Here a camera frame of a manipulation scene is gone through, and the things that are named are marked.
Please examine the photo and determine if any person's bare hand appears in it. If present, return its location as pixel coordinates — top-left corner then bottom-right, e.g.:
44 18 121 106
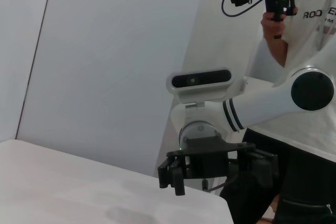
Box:
260 7 299 40

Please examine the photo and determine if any black video camera cable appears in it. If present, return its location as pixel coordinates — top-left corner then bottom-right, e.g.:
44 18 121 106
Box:
220 0 263 18

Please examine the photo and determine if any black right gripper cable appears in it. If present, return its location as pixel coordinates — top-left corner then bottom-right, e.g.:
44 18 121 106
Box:
201 178 238 193

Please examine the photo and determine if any person's bare forearm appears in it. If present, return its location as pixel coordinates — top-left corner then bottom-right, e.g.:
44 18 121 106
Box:
262 36 290 68

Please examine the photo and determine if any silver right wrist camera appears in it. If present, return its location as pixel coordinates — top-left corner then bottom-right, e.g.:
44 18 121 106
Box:
165 66 235 109

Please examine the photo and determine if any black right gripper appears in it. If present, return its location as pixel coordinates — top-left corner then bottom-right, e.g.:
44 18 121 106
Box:
157 136 279 196

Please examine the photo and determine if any person in white T-shirt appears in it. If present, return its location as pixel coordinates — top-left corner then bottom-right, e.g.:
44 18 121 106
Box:
219 0 336 224

